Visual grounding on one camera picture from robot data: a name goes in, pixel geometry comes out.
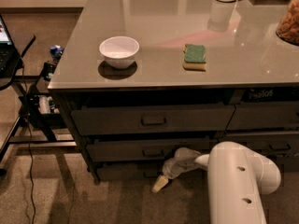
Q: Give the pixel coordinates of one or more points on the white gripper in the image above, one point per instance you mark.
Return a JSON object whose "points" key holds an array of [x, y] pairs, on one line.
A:
{"points": [[173, 169]]}

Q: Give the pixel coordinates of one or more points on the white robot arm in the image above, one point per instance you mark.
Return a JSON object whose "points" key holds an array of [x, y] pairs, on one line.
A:
{"points": [[237, 177]]}

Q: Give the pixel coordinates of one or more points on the dark drawer cabinet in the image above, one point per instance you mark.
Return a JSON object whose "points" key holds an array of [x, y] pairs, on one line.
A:
{"points": [[245, 62]]}

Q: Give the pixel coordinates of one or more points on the green yellow sponge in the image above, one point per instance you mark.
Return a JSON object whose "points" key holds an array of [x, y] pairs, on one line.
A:
{"points": [[194, 57]]}

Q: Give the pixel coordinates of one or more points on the white bowl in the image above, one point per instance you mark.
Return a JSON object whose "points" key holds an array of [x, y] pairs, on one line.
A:
{"points": [[119, 51]]}

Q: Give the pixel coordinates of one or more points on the black low shelf rack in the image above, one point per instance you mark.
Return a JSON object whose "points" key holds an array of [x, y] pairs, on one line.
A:
{"points": [[39, 121]]}

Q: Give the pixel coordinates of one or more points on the blue capped bottle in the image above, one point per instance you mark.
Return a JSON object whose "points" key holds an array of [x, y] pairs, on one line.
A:
{"points": [[56, 52]]}

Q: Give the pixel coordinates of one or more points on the laptop computer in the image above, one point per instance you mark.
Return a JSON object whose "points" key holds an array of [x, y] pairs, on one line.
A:
{"points": [[8, 52]]}

